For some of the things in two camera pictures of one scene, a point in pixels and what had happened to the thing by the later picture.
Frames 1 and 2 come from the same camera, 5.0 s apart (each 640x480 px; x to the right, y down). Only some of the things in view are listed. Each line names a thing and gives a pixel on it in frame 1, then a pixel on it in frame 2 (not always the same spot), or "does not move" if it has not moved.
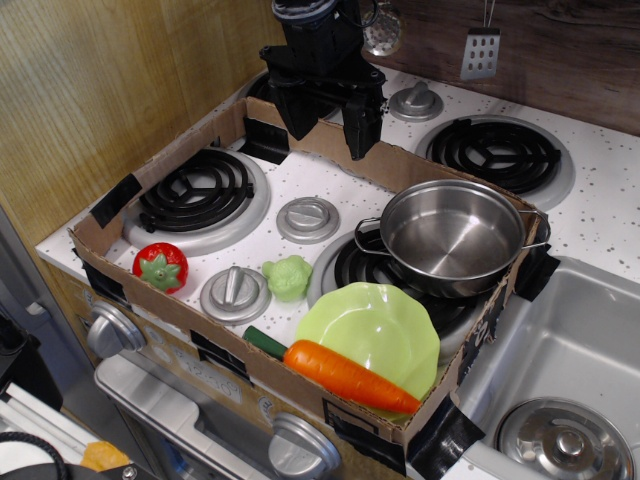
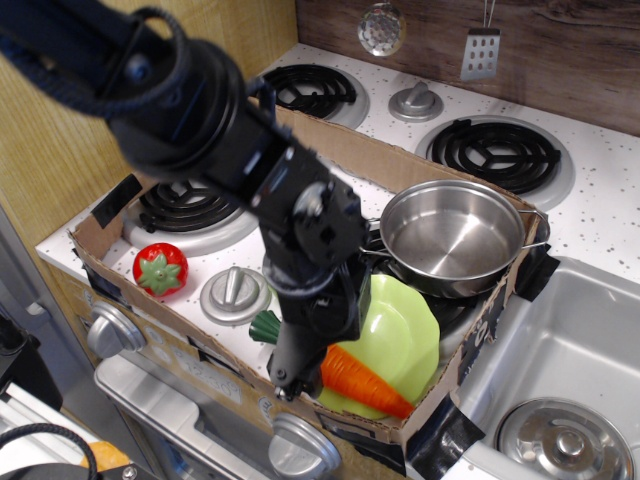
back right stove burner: x=511 y=153 does not move
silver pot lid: x=566 y=439 does not move
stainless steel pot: x=451 y=237 does not move
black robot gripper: x=326 y=51 to x=330 y=307
